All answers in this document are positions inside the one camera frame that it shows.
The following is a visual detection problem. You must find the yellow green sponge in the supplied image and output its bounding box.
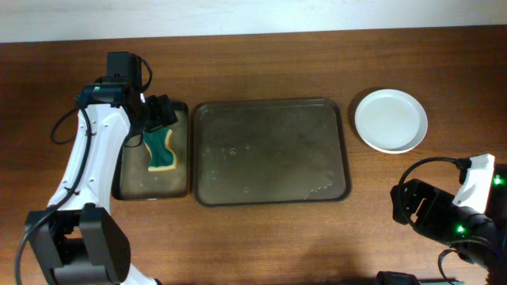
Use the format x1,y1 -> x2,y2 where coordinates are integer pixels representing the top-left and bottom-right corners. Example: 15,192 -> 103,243
143,127 -> 177,172

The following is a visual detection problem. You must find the pale green plate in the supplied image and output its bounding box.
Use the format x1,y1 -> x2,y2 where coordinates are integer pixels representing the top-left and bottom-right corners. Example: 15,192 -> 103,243
354,89 -> 429,154

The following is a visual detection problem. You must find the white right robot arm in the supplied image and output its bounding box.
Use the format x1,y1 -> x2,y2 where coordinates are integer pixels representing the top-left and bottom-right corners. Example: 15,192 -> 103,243
391,157 -> 506,284

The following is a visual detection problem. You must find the small black water tray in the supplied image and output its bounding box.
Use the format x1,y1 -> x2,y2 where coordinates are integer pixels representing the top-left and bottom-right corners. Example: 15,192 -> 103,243
112,101 -> 189,200

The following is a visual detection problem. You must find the large brown serving tray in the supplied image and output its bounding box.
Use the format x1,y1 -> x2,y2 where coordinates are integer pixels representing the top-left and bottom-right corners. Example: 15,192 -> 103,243
192,98 -> 353,207

